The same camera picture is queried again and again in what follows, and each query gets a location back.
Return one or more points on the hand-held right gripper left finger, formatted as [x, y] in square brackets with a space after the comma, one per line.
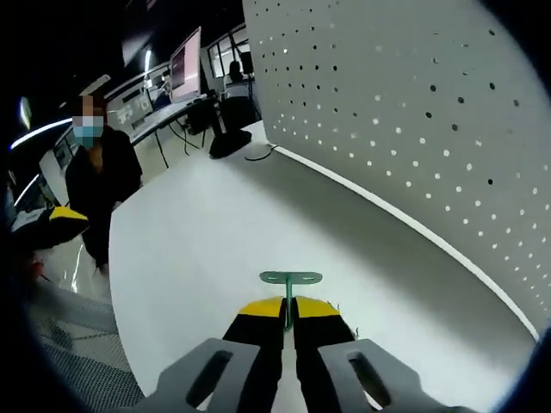
[241, 357]

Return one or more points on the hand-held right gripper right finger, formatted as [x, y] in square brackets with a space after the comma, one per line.
[340, 357]

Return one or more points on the green hook assembly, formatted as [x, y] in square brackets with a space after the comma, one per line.
[289, 279]

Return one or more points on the white perforated mounting plate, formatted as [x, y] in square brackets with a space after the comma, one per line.
[387, 86]

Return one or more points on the round mounting plate foot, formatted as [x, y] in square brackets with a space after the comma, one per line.
[260, 152]

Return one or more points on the grey mesh chair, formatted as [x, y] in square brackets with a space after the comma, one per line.
[86, 344]

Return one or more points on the large computer monitor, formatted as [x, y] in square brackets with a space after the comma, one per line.
[186, 69]

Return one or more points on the black office chair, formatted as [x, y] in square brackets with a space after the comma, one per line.
[239, 114]

